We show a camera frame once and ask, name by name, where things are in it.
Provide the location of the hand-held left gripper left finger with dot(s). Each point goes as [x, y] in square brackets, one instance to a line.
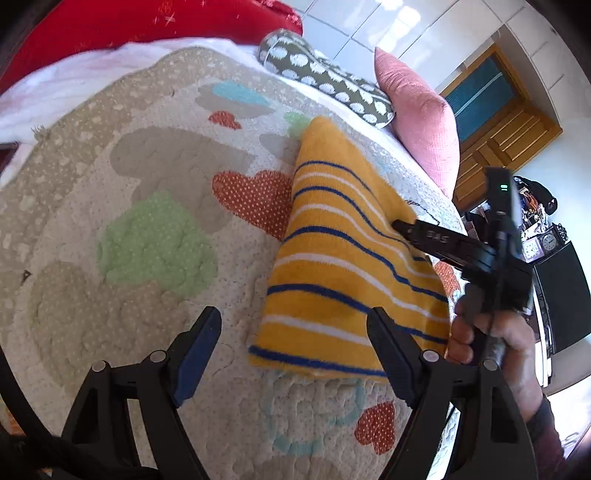
[194, 364]

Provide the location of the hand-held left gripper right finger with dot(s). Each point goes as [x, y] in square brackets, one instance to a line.
[392, 360]

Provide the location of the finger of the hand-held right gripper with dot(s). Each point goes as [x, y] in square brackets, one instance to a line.
[434, 237]

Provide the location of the yellow striped shirt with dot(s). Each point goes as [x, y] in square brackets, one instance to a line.
[332, 258]

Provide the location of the person's right forearm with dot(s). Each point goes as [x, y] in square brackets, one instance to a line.
[547, 443]

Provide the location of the person's right hand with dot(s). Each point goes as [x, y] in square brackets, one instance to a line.
[517, 360]

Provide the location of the white desk clock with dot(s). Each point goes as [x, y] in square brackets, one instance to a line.
[531, 250]

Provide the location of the dark round desk clock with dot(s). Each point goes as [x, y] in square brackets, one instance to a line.
[549, 241]

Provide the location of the black television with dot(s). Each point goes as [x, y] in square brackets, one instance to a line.
[563, 295]

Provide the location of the pink pillow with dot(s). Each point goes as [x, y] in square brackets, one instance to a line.
[425, 124]

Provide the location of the wooden door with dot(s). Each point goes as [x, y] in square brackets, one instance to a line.
[508, 129]

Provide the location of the beige heart-patterned quilt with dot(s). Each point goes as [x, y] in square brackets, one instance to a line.
[138, 184]

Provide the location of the olive white-patterned pillow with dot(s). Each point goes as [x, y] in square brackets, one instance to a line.
[323, 69]

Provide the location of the smartphone in clear case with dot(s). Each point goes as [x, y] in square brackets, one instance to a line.
[7, 159]

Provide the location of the pink fleece blanket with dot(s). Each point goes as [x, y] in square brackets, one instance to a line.
[27, 106]

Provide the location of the red quilt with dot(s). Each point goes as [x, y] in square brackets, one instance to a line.
[138, 23]

